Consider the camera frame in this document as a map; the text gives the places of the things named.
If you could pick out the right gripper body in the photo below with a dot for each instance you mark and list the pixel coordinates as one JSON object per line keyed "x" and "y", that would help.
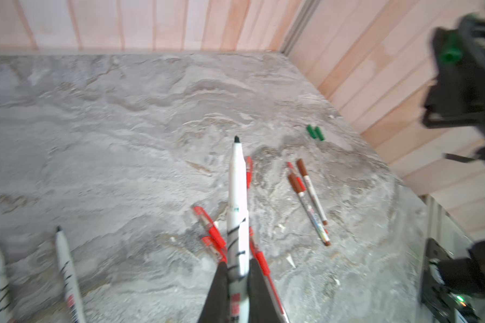
{"x": 457, "y": 99}

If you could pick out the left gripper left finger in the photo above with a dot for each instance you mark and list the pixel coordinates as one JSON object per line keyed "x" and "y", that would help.
{"x": 215, "y": 308}

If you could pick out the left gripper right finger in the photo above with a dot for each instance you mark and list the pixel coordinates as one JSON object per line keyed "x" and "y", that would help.
{"x": 262, "y": 308}

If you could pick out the green pen cap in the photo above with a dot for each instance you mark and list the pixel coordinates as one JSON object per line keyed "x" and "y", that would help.
{"x": 311, "y": 131}
{"x": 452, "y": 50}
{"x": 319, "y": 133}

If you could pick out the red gel pen long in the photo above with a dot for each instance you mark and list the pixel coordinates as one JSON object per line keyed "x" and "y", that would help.
{"x": 263, "y": 264}

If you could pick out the red gel pen left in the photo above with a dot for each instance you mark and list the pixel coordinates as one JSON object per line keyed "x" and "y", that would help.
{"x": 210, "y": 226}

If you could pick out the red gel pen middle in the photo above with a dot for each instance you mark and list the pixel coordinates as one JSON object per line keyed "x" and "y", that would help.
{"x": 213, "y": 246}

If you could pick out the red gel pen right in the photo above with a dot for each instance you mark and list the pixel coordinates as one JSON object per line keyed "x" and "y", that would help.
{"x": 297, "y": 177}

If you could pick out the red gel pen upper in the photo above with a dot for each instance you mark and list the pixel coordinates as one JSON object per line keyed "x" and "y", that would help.
{"x": 249, "y": 171}

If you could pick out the brown marker left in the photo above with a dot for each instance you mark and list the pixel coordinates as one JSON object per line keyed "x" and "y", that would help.
{"x": 310, "y": 211}

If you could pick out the brown marker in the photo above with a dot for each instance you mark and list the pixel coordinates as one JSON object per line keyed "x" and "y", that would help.
{"x": 311, "y": 190}
{"x": 310, "y": 211}

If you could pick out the brown marker right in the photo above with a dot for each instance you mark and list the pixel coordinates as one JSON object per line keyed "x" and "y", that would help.
{"x": 311, "y": 190}

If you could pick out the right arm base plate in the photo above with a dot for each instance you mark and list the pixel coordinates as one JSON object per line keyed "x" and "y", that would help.
{"x": 445, "y": 284}

